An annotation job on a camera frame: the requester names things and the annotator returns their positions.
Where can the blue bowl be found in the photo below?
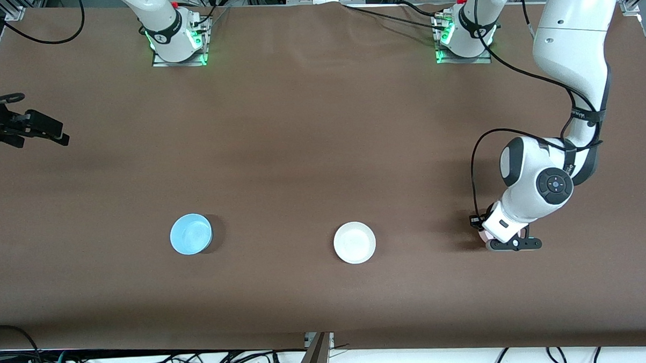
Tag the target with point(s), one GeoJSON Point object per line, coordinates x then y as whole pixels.
{"type": "Point", "coordinates": [190, 234]}

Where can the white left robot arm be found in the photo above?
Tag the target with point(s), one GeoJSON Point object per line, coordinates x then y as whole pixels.
{"type": "Point", "coordinates": [573, 44]}

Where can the white bowl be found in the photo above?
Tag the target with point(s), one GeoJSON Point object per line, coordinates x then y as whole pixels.
{"type": "Point", "coordinates": [354, 242]}

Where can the brown table cover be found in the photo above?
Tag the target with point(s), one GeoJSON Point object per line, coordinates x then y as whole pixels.
{"type": "Point", "coordinates": [322, 149]}

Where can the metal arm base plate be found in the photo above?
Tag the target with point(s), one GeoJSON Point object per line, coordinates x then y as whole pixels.
{"type": "Point", "coordinates": [160, 61]}
{"type": "Point", "coordinates": [485, 58]}

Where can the grey metal post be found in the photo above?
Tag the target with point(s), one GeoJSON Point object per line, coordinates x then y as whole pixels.
{"type": "Point", "coordinates": [318, 359]}

